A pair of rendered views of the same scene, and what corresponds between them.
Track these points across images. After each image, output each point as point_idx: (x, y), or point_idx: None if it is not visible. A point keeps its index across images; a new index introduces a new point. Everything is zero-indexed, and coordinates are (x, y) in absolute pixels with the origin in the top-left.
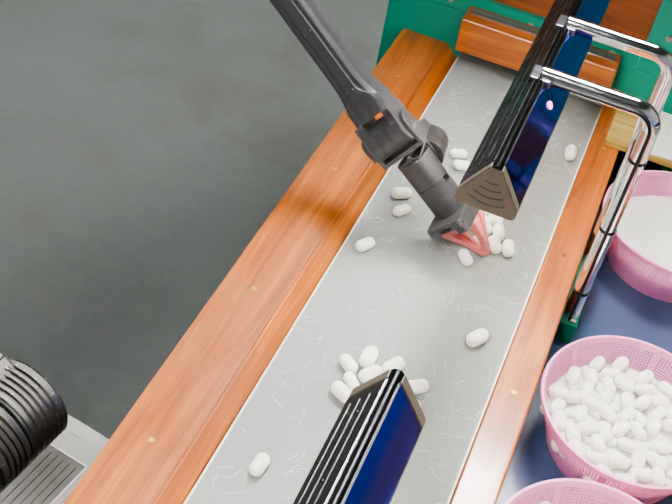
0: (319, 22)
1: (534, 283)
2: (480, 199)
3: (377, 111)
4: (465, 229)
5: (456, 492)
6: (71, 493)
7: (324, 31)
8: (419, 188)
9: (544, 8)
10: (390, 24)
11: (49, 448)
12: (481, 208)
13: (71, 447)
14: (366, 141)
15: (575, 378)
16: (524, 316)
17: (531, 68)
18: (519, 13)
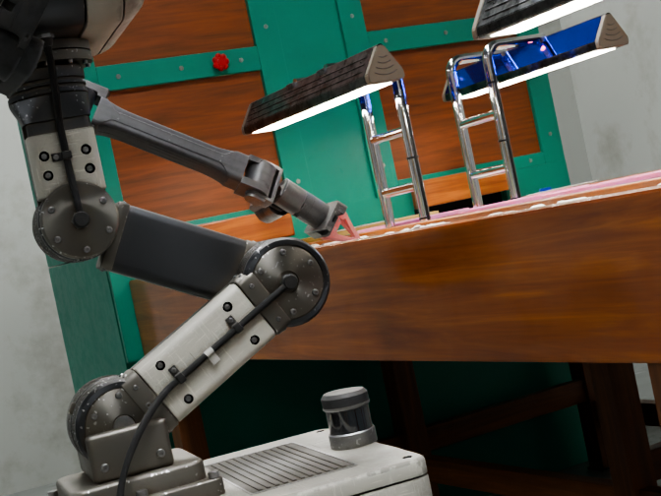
0: (172, 129)
1: (401, 227)
2: (383, 72)
3: (246, 159)
4: (345, 207)
5: (521, 203)
6: (378, 239)
7: (179, 132)
8: (300, 202)
9: (213, 209)
10: (117, 285)
11: (253, 454)
12: (386, 79)
13: (265, 448)
14: (253, 183)
15: None
16: (422, 221)
17: (312, 84)
18: (202, 218)
